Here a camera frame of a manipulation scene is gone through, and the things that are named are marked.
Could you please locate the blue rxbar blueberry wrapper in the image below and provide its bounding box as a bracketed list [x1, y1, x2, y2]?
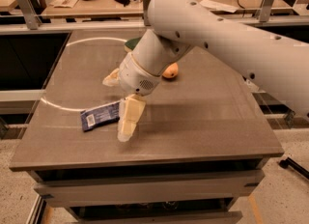
[80, 101, 120, 131]

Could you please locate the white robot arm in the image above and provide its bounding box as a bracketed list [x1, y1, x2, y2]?
[133, 0, 309, 118]

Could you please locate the orange fruit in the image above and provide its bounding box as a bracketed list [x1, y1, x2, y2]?
[162, 63, 179, 79]

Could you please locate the green and yellow sponge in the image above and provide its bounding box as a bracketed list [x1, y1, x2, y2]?
[125, 38, 141, 52]

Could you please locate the grey table drawer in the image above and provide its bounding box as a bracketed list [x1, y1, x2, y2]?
[35, 170, 265, 208]

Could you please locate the white paper sheet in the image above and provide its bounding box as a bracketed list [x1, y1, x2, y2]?
[200, 0, 238, 14]

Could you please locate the paper card on desk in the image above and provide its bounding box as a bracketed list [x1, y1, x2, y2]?
[51, 0, 78, 8]

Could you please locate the black stand leg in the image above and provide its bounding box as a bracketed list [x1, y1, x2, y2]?
[279, 157, 309, 180]

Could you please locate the left metal bracket post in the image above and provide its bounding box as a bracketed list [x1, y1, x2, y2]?
[16, 0, 41, 30]

